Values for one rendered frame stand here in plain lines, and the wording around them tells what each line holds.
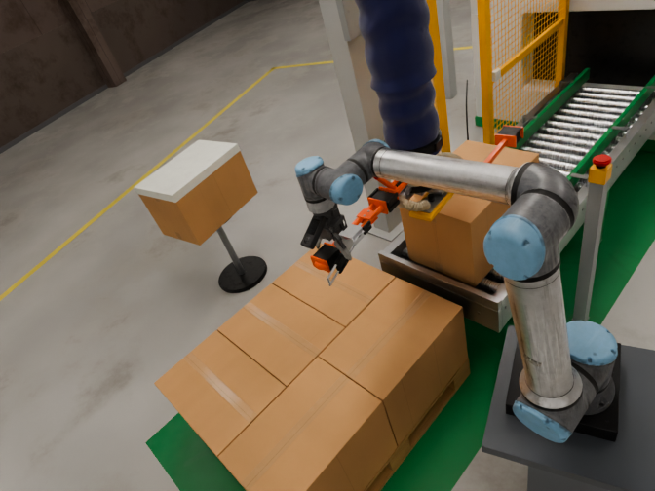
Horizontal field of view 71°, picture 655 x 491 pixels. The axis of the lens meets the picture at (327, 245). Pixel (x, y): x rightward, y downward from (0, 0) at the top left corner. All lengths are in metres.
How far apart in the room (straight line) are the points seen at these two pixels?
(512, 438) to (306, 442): 0.79
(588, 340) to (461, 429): 1.19
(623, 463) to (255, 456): 1.27
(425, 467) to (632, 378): 1.06
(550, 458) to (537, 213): 0.90
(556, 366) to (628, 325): 1.75
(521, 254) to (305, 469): 1.30
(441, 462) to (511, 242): 1.68
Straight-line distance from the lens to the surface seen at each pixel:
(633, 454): 1.70
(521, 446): 1.65
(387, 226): 3.53
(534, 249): 0.91
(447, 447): 2.48
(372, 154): 1.34
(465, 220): 2.06
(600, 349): 1.45
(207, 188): 3.03
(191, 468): 2.84
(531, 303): 1.04
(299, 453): 1.98
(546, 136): 3.43
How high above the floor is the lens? 2.23
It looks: 38 degrees down
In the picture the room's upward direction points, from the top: 19 degrees counter-clockwise
